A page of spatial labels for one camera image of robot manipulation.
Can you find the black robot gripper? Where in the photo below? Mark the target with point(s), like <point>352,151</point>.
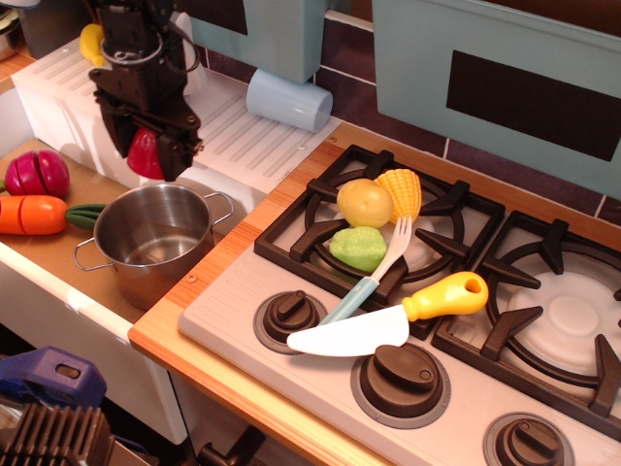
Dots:
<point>143,82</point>

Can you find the red toy sweet potato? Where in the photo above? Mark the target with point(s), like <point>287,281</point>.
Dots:
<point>142,156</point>

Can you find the stainless steel pot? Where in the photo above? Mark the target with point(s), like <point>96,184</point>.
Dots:
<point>151,237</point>

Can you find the yellow toy potato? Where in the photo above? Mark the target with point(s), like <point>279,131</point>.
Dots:
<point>363,202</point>

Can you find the grey toy faucet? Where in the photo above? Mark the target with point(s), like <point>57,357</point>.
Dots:
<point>196,75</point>

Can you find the white toy sink unit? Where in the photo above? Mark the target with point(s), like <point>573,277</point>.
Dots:
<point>46,297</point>

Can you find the magenta wooden toy onion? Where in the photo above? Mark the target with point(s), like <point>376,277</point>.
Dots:
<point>37,172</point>

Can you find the yellow toy banana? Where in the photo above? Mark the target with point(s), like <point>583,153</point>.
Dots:
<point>90,42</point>

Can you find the orange wooden toy carrot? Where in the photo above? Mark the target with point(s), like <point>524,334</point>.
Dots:
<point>42,215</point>

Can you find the light blue plastic cup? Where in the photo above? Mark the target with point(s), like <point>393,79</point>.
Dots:
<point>306,106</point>

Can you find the light blue cabinet left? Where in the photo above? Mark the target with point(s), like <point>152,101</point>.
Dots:
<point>281,37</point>

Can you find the left brown stove knob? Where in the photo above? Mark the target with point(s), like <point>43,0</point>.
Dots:
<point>283,314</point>

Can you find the brown stove knob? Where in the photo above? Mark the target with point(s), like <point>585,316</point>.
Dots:
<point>523,439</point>
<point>283,314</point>
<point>402,387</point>

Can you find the green toy lettuce piece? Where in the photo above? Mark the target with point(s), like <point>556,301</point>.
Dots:
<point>360,247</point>

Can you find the blue clamp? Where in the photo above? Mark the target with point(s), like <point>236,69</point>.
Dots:
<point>50,376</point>

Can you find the yellow toy corn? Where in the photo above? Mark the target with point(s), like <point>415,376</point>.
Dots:
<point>404,187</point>

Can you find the white blue toy fork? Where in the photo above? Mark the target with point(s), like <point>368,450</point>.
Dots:
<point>367,286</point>

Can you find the white yellow toy knife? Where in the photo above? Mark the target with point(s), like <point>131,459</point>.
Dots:
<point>462,293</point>

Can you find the black ribbed heat sink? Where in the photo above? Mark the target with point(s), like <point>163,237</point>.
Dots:
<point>58,436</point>

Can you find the grey toy stove top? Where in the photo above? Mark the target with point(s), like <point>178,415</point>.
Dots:
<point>221,319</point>

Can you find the left black burner grate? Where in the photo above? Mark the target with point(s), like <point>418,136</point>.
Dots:
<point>453,226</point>

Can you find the black burner grate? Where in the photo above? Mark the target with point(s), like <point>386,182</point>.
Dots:
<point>453,226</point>
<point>551,326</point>

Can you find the middle brown stove knob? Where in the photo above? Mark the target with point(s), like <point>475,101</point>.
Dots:
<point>402,387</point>

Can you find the light blue toy cabinet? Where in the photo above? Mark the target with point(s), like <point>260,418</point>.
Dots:
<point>535,82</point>

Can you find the right brown stove knob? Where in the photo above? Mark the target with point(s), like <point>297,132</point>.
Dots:
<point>523,439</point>

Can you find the right black burner grate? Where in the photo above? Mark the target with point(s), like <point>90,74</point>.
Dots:
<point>551,326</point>

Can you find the black oven door handle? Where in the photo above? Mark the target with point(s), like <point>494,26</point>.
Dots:
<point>241,453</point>

